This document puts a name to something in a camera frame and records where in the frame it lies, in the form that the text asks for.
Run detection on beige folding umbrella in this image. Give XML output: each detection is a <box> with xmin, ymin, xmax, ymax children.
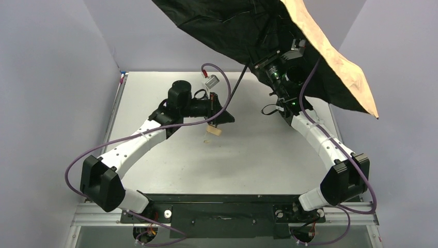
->
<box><xmin>155</xmin><ymin>1</ymin><xmax>378</xmax><ymax>117</ymax></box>

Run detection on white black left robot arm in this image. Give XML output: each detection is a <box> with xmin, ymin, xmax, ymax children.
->
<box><xmin>80</xmin><ymin>80</ymin><xmax>235</xmax><ymax>213</ymax></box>

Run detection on aluminium rail frame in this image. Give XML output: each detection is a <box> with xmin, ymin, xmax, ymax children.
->
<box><xmin>71</xmin><ymin>203</ymin><xmax>379</xmax><ymax>227</ymax></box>

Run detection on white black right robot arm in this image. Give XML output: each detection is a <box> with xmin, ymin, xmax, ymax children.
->
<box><xmin>254</xmin><ymin>51</ymin><xmax>370</xmax><ymax>212</ymax></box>

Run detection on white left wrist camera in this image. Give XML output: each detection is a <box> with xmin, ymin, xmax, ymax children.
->
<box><xmin>203</xmin><ymin>74</ymin><xmax>220</xmax><ymax>90</ymax></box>

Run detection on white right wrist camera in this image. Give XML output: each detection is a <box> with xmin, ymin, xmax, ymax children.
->
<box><xmin>281</xmin><ymin>39</ymin><xmax>307</xmax><ymax>60</ymax></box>

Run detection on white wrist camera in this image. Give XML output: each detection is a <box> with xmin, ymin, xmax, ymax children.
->
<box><xmin>203</xmin><ymin>74</ymin><xmax>220</xmax><ymax>90</ymax></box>
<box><xmin>281</xmin><ymin>39</ymin><xmax>307</xmax><ymax>60</ymax></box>

